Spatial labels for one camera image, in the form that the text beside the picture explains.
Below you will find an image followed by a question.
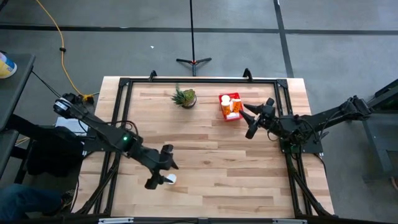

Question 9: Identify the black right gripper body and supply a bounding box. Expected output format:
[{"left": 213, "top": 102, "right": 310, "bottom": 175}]
[{"left": 256, "top": 107, "right": 277, "bottom": 131}]

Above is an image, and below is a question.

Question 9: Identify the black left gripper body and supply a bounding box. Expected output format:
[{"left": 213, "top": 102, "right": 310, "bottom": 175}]
[{"left": 146, "top": 152, "right": 175, "bottom": 178}]

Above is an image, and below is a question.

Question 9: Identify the red plastic mesh basket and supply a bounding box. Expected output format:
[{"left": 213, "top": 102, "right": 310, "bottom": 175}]
[{"left": 218, "top": 91, "right": 244, "bottom": 122}]

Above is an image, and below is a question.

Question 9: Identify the succulent plant in black pot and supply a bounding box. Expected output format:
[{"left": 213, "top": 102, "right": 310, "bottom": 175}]
[{"left": 170, "top": 84, "right": 197, "bottom": 110}]

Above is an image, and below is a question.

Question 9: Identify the black tripod stand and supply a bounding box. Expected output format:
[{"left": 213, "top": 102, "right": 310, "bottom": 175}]
[{"left": 175, "top": 0, "right": 213, "bottom": 77}]

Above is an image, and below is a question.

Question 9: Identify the person's shoe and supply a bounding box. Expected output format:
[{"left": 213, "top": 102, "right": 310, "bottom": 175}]
[{"left": 58, "top": 189, "right": 76, "bottom": 215}]

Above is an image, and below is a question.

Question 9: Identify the white paper sheet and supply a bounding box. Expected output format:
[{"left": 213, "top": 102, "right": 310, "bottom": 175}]
[{"left": 55, "top": 116, "right": 91, "bottom": 137}]

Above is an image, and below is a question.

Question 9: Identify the black fabric bag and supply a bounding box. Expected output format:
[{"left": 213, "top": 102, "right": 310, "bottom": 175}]
[{"left": 9, "top": 114, "right": 86, "bottom": 179}]

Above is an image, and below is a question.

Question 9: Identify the dark metal cart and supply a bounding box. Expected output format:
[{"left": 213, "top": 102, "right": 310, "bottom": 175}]
[{"left": 360, "top": 78, "right": 398, "bottom": 184}]

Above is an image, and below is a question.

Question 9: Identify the person's leg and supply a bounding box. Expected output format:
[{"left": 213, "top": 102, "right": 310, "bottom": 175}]
[{"left": 0, "top": 182, "right": 65, "bottom": 223}]

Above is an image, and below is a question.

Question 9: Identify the dark grey side table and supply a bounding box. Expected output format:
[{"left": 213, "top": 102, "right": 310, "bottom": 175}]
[
  {"left": 0, "top": 129, "right": 20, "bottom": 180},
  {"left": 0, "top": 52, "right": 37, "bottom": 131}
]

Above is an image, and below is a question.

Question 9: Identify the white blue yellow canister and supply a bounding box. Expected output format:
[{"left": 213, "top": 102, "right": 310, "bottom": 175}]
[{"left": 0, "top": 51, "right": 18, "bottom": 80}]

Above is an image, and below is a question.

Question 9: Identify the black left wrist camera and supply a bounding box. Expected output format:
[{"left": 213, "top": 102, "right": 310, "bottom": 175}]
[{"left": 160, "top": 144, "right": 175, "bottom": 156}]

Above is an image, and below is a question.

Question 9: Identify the silver metal bracket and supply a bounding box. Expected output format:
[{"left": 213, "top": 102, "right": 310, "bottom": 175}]
[
  {"left": 272, "top": 218, "right": 308, "bottom": 224},
  {"left": 98, "top": 217, "right": 135, "bottom": 224}
]

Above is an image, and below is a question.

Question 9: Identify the black metal table frame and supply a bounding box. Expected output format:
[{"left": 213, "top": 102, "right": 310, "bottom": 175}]
[{"left": 73, "top": 67, "right": 335, "bottom": 224}]

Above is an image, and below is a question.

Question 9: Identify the thin black cable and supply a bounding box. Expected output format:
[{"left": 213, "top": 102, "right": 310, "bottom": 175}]
[{"left": 30, "top": 70, "right": 62, "bottom": 99}]

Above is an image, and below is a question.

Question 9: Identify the yellow extension cable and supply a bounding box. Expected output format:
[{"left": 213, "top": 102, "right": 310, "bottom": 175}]
[{"left": 34, "top": 0, "right": 96, "bottom": 105}]

